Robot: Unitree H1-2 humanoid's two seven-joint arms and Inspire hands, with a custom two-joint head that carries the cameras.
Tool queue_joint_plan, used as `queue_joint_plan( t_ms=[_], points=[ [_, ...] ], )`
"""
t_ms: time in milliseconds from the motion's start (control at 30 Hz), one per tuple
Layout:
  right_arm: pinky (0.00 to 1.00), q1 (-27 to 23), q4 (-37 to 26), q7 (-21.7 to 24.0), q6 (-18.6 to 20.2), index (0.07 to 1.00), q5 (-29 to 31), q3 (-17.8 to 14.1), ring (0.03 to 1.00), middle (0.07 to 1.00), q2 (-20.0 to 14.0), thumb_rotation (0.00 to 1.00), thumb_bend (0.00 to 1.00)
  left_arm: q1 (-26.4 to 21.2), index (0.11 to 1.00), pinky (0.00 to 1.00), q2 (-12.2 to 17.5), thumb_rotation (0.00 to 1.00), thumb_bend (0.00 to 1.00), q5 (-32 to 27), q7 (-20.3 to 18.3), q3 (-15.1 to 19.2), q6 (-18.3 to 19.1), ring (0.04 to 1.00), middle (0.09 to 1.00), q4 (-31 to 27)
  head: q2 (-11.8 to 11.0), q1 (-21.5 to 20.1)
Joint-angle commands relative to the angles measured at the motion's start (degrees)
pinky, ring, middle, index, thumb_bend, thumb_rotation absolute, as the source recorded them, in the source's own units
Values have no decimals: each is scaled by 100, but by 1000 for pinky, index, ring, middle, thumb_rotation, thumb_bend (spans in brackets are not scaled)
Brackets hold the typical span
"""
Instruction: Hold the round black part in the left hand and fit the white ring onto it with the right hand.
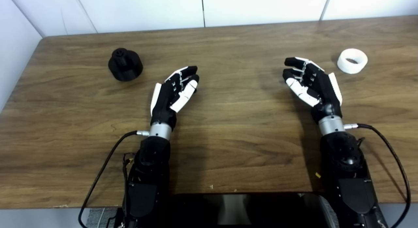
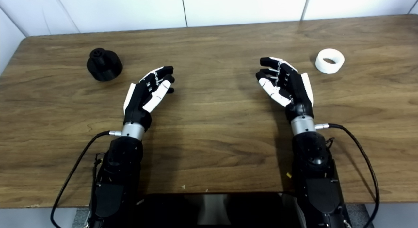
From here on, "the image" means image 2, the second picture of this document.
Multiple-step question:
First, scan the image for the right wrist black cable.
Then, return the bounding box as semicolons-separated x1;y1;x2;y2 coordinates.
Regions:
315;123;380;228

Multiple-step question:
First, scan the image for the round black plastic part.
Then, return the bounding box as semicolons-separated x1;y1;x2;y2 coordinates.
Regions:
87;48;123;82

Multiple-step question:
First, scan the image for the glossy black robot torso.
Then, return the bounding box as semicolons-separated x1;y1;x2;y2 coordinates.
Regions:
136;192;306;228

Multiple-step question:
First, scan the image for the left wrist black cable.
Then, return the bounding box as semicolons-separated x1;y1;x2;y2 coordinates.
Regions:
51;130;122;228

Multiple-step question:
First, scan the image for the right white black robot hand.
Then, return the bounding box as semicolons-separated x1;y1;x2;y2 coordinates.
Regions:
256;57;314;121

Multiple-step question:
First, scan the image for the thin wire with yellow tag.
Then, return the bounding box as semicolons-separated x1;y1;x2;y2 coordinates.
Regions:
92;152;105;176

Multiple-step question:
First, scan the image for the white plastic ring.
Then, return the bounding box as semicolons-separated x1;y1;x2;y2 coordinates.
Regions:
315;48;345;74

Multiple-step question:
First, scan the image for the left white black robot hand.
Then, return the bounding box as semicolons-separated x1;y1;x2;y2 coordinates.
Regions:
123;66;175;130

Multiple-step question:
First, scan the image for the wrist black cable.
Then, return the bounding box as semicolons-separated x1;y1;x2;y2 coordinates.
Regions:
51;130;122;228
315;123;380;228

